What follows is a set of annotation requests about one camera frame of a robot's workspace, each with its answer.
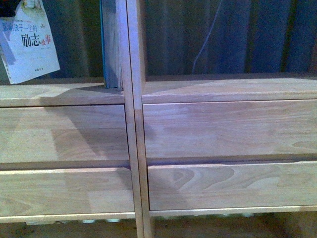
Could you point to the dark pleated curtain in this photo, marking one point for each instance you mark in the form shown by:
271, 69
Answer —
194, 36

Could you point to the lower right wooden drawer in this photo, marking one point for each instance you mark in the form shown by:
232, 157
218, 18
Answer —
217, 186

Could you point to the wooden shelf unit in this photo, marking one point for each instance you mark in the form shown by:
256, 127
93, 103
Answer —
80, 91
169, 89

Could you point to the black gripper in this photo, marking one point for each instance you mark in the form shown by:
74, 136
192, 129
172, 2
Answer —
8, 7

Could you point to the left wooden shelf unit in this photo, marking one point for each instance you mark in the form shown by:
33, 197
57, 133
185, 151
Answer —
80, 91

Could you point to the right wooden shelf unit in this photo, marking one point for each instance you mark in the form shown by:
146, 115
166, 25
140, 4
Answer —
169, 89

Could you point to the wooden drawer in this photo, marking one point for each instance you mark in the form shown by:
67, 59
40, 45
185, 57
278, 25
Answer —
63, 134
65, 191
217, 186
227, 129

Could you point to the blue spine standing book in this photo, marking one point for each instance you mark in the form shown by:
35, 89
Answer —
110, 45

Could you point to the upper left wooden drawer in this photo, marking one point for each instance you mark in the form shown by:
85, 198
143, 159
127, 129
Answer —
63, 134

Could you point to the upper right wooden drawer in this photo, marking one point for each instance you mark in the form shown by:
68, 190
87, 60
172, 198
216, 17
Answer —
227, 129

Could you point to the lower left wooden drawer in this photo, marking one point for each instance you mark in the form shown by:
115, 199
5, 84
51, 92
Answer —
65, 191

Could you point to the white Chinese title book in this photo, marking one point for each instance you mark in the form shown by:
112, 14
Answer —
27, 48

